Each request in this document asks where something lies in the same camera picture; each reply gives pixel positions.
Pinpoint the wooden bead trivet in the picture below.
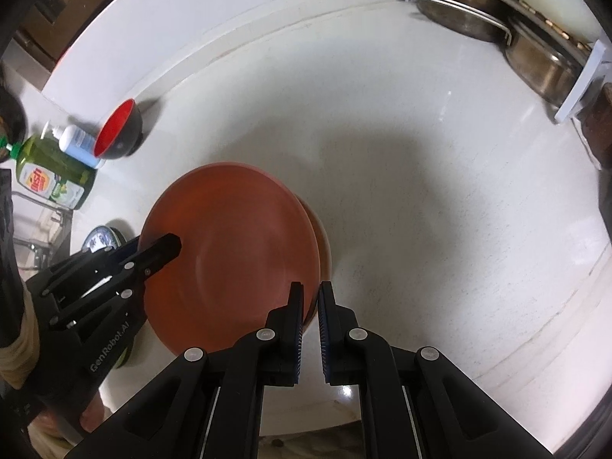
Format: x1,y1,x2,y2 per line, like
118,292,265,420
519,0,594,53

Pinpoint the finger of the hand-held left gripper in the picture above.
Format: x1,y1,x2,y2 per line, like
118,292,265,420
41,233,182,330

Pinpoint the orange plate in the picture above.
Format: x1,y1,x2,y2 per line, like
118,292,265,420
141,163,320,357

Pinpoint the blue patterned white plate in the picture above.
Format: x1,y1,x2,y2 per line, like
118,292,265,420
81,226,129,255

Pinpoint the large steel pot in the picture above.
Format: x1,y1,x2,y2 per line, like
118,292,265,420
504,16,586,106

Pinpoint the tan plate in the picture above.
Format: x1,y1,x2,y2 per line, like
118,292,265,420
296,196,333,335

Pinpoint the steel pot with long handles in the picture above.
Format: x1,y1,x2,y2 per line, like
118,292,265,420
413,0,514,44

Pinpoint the red and black bowl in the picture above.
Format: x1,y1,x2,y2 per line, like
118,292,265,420
93,99,143,160

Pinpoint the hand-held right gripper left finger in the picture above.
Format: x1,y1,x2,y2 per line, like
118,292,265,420
64,282,305,459

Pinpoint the glass jar of chili sauce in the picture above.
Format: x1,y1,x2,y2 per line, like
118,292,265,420
578,81,612,170

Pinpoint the person's left hand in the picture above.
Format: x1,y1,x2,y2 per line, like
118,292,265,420
79,385,116,436

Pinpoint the white pump bottle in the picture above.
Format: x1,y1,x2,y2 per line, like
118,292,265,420
42,122,106,169

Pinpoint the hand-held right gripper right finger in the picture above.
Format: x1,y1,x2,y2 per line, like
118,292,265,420
318,280,555,459

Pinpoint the green dish soap bottle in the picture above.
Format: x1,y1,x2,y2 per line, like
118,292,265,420
0,135,96,210

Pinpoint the person's left forearm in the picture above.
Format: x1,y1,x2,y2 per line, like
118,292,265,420
0,167,41,393

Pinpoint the white kitchen rack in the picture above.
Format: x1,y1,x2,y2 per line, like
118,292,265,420
391,0,612,125

